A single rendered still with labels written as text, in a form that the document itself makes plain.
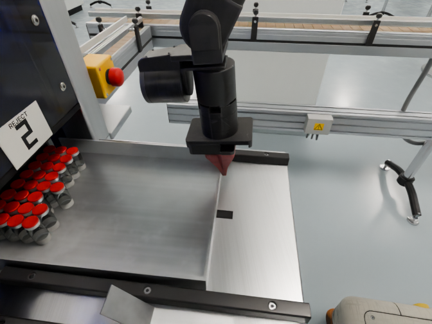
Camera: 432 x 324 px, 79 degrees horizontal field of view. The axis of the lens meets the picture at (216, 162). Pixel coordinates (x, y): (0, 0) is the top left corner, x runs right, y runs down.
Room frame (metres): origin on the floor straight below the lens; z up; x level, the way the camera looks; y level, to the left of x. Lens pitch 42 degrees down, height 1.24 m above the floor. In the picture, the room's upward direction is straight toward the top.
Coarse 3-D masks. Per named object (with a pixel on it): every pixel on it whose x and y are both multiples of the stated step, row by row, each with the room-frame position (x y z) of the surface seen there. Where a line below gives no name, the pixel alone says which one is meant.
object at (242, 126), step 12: (204, 108) 0.32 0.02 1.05; (228, 108) 0.32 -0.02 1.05; (192, 120) 0.37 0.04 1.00; (204, 120) 0.32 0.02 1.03; (216, 120) 0.32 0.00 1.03; (228, 120) 0.32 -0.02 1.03; (240, 120) 0.36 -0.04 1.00; (252, 120) 0.36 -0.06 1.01; (192, 132) 0.34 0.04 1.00; (204, 132) 0.33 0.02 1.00; (216, 132) 0.32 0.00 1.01; (228, 132) 0.32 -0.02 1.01; (240, 132) 0.33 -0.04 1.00; (252, 132) 0.33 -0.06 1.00; (228, 144) 0.32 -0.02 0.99; (240, 144) 0.31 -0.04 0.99
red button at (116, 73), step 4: (112, 68) 0.55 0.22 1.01; (116, 68) 0.55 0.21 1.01; (112, 72) 0.54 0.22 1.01; (116, 72) 0.54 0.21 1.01; (120, 72) 0.55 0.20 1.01; (112, 76) 0.53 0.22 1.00; (116, 76) 0.53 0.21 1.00; (120, 76) 0.54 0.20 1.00; (112, 80) 0.53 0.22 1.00; (116, 80) 0.53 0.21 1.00; (120, 80) 0.54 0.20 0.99; (112, 84) 0.53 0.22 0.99; (116, 84) 0.53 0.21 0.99; (120, 84) 0.54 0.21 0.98
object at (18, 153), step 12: (36, 108) 0.34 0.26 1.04; (12, 120) 0.29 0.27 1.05; (36, 120) 0.33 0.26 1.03; (0, 132) 0.27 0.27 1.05; (12, 132) 0.28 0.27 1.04; (24, 132) 0.30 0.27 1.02; (36, 132) 0.32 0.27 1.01; (48, 132) 0.34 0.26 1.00; (0, 144) 0.26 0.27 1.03; (12, 144) 0.27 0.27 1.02; (24, 144) 0.29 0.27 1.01; (36, 144) 0.31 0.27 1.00; (12, 156) 0.27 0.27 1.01; (24, 156) 0.28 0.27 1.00
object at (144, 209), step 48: (96, 144) 0.42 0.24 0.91; (144, 144) 0.41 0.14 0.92; (96, 192) 0.31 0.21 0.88; (144, 192) 0.31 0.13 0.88; (192, 192) 0.31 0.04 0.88; (0, 240) 0.22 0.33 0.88; (96, 240) 0.22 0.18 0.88; (144, 240) 0.22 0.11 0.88; (192, 240) 0.22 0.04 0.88; (192, 288) 0.14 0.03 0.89
